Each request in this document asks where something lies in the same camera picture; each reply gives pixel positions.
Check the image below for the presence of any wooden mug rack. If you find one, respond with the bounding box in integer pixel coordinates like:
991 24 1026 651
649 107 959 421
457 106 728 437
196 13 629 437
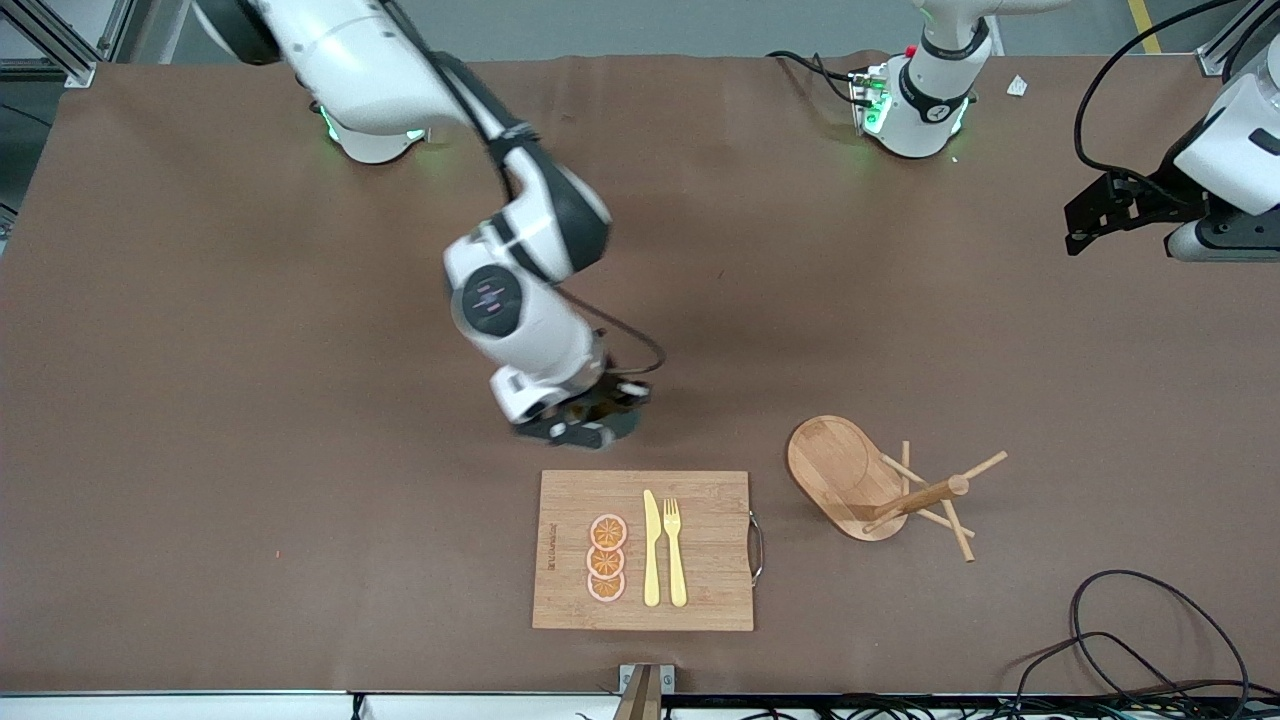
786 415 1009 563

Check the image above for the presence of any yellow plastic knife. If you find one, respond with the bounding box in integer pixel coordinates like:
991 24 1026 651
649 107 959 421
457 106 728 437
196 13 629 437
643 489 663 608

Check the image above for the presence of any yellow plastic fork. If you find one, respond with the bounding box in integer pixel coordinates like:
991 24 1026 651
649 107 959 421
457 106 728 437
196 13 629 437
663 498 689 608

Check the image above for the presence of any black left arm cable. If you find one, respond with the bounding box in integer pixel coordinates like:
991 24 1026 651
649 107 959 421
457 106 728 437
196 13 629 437
1075 0 1256 183

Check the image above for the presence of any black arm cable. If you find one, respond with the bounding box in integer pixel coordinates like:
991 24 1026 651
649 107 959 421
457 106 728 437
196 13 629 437
380 0 668 379
1075 0 1256 183

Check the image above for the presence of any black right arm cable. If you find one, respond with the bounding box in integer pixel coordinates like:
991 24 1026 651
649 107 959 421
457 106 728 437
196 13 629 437
380 0 668 379

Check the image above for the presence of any aluminium frame profile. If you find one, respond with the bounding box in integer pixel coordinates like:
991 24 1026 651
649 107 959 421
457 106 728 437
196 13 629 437
1195 0 1280 77
0 0 136 89

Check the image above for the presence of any bamboo cutting board with handle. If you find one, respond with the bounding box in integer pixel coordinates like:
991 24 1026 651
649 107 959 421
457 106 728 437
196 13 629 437
531 470 766 633

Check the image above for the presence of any metal bracket with wooden post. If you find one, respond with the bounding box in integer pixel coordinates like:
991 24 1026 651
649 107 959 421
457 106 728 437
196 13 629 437
612 663 677 720

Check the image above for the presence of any black base cable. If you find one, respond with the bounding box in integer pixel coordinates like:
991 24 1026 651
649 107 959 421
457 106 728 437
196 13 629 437
768 50 863 106

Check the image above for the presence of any black looped cable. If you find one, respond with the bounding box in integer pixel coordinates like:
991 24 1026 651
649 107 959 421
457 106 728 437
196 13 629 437
1003 632 1201 720
1068 570 1251 706

